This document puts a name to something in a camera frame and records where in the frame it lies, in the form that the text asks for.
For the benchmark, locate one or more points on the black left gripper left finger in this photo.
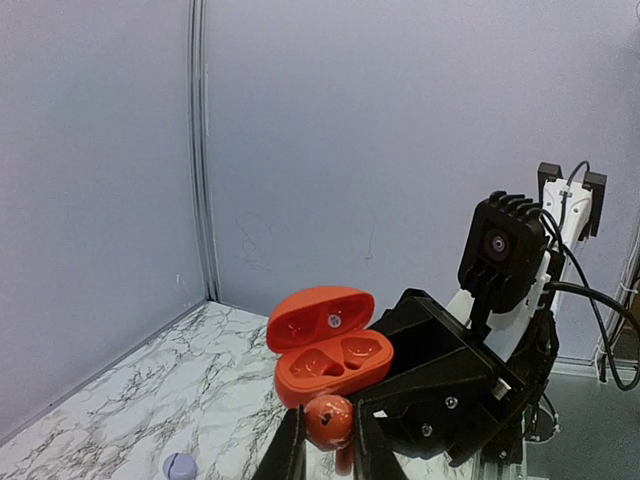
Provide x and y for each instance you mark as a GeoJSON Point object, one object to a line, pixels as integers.
{"type": "Point", "coordinates": [285, 458]}

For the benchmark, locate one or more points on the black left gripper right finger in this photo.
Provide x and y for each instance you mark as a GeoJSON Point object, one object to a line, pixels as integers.
{"type": "Point", "coordinates": [373, 458]}

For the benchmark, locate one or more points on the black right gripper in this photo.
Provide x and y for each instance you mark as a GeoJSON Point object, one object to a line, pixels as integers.
{"type": "Point", "coordinates": [446, 392]}

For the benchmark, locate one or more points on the red earbud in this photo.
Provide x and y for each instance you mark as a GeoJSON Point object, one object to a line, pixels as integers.
{"type": "Point", "coordinates": [329, 421]}

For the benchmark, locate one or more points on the purple charging case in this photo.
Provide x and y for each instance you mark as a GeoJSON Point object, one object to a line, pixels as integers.
{"type": "Point", "coordinates": [180, 466]}

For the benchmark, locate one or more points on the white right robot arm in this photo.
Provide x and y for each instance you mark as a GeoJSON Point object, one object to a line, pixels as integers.
{"type": "Point", "coordinates": [526, 338]}

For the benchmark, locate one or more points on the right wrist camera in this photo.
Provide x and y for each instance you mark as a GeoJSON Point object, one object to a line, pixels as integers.
{"type": "Point", "coordinates": [502, 255]}

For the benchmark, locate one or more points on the aluminium corner post right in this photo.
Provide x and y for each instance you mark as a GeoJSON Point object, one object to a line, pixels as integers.
{"type": "Point", "coordinates": [197, 73]}

